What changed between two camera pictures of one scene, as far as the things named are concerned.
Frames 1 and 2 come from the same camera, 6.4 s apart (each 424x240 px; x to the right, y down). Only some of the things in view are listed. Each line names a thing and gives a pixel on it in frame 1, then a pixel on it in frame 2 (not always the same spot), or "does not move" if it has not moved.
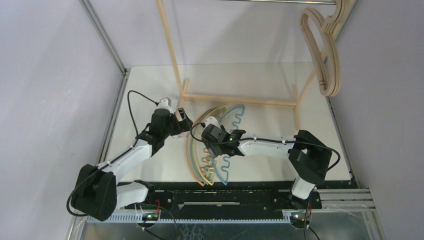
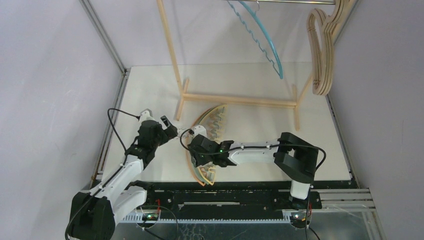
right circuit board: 298,218 does not move
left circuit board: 150,216 does not move
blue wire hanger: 232,129 -> 246,10
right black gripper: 214,145 -> 193,146
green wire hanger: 191,144 does not move
